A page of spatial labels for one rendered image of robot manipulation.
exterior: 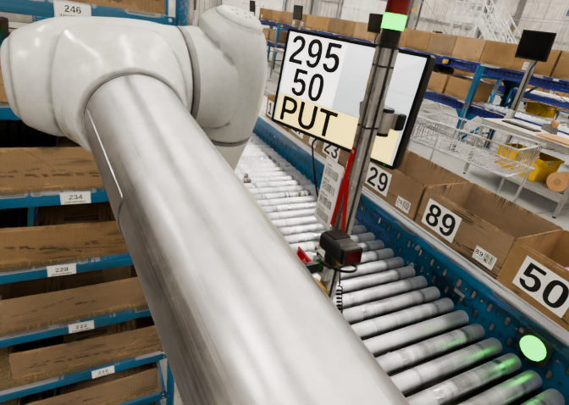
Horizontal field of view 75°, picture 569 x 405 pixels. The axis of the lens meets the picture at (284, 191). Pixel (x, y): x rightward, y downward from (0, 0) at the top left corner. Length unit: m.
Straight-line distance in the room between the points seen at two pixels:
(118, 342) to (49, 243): 0.41
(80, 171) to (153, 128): 0.70
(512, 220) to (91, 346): 1.58
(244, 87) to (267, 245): 0.34
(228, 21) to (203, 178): 0.30
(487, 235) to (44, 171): 1.33
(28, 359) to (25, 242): 0.39
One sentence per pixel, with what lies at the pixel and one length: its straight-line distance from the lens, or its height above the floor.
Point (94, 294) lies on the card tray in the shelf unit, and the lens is 1.20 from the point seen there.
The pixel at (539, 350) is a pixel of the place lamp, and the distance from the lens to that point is 1.39.
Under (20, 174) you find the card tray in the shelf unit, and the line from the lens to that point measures 1.02.
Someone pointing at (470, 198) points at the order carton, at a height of 0.98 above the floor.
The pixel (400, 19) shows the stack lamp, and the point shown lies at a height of 1.61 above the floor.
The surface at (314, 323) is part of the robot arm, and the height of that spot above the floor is 1.45.
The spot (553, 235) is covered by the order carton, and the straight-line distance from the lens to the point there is 1.62.
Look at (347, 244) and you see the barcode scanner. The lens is 0.96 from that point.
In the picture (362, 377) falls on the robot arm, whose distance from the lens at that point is 0.19.
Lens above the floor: 1.58
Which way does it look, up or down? 25 degrees down
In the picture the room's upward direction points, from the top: 9 degrees clockwise
